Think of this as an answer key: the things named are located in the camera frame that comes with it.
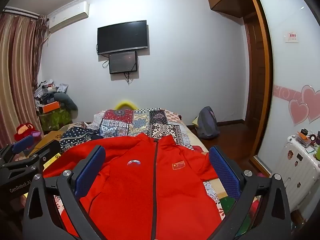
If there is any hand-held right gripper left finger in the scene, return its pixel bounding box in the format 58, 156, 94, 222
24, 145, 107, 240

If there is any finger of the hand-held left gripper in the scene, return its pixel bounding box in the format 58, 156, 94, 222
4, 139, 62, 168
0, 135, 35, 167

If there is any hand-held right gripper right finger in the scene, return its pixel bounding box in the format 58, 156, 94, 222
209, 145, 292, 240

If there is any red zip jacket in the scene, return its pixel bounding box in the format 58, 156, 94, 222
42, 133, 224, 240

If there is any cardboard box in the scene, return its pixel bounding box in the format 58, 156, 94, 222
31, 130, 65, 155

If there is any red plush toy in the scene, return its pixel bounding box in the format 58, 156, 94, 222
14, 122, 35, 142

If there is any yellow paper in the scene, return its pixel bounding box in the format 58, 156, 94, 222
42, 152, 62, 172

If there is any green patterned bag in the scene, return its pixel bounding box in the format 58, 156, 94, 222
37, 107, 73, 132

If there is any navy patterned cloth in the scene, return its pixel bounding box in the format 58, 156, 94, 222
60, 127, 103, 153

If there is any orange box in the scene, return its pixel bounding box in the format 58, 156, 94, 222
41, 102, 62, 114

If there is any grey bag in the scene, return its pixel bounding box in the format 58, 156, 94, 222
54, 92, 78, 111

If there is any pile of clutter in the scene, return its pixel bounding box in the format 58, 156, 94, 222
34, 79, 69, 105

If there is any white suitcase with stickers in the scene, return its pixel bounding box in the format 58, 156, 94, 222
274, 135, 320, 212

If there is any striped brown curtain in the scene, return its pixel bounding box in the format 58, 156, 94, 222
0, 12, 49, 150

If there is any patchwork patterned bed blanket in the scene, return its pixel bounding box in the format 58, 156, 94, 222
82, 108, 253, 230

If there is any clear plastic container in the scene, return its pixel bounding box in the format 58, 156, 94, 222
295, 134, 312, 148

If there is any brown wooden door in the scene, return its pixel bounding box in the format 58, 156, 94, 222
244, 12, 268, 130

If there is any white wardrobe door with hearts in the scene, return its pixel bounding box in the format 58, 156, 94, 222
250, 0, 320, 180

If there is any white air conditioner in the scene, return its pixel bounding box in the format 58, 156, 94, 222
47, 1, 90, 33

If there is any white paper notice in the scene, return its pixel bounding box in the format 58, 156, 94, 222
285, 31, 299, 42

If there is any yellow ring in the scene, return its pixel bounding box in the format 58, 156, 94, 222
115, 100, 137, 110

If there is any small black wall monitor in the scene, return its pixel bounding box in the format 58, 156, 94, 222
109, 51, 139, 75

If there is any black wall television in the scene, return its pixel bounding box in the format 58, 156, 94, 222
97, 20, 148, 55

